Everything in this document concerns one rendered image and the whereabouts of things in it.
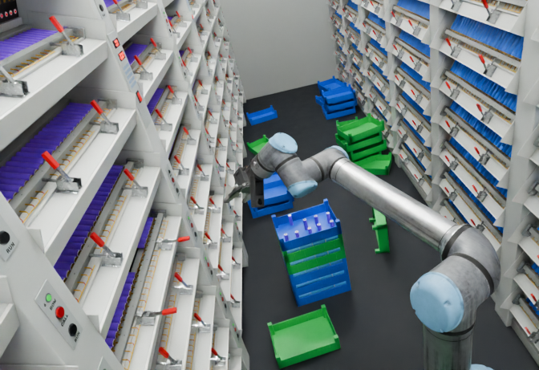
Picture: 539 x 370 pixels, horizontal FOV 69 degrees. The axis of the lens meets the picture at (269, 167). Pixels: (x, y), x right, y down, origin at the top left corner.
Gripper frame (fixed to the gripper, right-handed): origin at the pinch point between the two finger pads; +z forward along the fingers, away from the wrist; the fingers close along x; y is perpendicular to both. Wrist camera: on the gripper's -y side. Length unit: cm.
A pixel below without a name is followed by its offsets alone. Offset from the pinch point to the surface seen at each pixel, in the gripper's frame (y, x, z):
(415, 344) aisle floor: -69, -80, 10
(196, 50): 123, -28, 26
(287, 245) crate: -10.4, -39.9, 23.4
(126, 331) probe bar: -42, 52, -14
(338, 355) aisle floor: -61, -56, 35
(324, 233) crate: -11, -54, 11
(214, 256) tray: -7.9, -5.4, 32.8
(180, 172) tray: 18.7, 15.5, 7.6
